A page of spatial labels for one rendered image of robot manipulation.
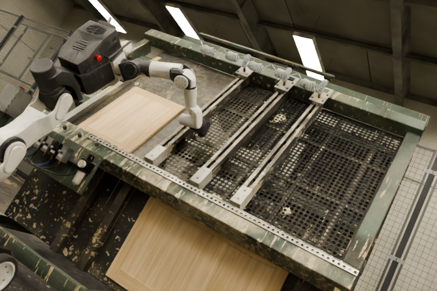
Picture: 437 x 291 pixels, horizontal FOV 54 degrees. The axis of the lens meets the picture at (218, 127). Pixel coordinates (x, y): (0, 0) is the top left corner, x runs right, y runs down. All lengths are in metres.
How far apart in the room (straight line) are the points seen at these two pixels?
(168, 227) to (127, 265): 0.31
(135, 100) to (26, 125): 0.93
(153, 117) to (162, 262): 0.92
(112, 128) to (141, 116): 0.21
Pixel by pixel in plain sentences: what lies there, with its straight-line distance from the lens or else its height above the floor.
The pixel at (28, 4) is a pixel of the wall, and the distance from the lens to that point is 11.99.
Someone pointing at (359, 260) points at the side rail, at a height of 0.94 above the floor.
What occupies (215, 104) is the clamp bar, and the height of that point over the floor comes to 1.46.
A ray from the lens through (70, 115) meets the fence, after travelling 2.92.
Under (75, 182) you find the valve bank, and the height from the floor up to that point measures 0.62.
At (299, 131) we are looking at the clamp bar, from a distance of 2.67.
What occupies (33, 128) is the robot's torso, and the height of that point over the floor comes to 0.75.
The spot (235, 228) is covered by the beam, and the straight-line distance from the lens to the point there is 2.14.
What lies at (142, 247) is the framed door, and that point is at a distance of 2.57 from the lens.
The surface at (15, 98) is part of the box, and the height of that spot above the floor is 0.86.
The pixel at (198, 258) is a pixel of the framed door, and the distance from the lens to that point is 2.43.
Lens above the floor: 0.72
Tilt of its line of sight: 13 degrees up
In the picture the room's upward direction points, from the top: 29 degrees clockwise
